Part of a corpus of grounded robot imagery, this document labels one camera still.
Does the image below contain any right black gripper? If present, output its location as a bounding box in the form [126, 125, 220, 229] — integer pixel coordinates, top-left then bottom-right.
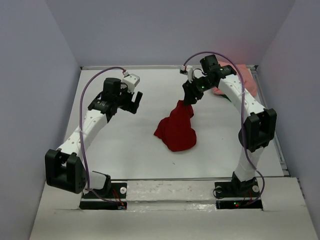
[182, 76, 215, 107]

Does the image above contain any red t shirt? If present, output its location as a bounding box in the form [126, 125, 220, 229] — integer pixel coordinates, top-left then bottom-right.
[153, 100, 197, 152]

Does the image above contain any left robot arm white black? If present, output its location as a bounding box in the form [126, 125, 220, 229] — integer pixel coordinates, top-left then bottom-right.
[44, 74, 143, 198]

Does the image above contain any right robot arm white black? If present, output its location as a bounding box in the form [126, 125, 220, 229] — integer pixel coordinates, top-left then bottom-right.
[180, 51, 277, 199]

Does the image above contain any green t shirt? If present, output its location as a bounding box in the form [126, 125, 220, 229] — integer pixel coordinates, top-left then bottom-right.
[221, 94, 231, 102]

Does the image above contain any pink t shirt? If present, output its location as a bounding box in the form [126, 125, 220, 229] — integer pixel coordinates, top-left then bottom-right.
[212, 61, 258, 97]

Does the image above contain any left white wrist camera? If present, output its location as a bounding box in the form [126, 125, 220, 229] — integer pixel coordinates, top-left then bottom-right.
[122, 74, 140, 92]

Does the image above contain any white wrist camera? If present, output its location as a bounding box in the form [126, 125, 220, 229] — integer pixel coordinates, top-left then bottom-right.
[179, 65, 194, 83]
[122, 74, 140, 92]

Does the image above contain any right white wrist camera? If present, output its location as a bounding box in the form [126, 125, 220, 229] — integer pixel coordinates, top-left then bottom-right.
[179, 65, 194, 83]

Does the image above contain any aluminium rail back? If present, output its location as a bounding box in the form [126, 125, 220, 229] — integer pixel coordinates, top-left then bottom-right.
[80, 64, 259, 71]

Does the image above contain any aluminium rail right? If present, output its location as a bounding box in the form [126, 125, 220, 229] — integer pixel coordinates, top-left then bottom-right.
[250, 69, 291, 177]

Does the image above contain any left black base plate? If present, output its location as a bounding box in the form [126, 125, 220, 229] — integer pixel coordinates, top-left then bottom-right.
[79, 181, 128, 211]

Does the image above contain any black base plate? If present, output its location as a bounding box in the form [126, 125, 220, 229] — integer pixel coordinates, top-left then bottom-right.
[212, 180, 263, 210]
[79, 181, 128, 211]

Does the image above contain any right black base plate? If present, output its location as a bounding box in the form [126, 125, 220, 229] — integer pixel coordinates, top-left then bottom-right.
[212, 180, 263, 210]

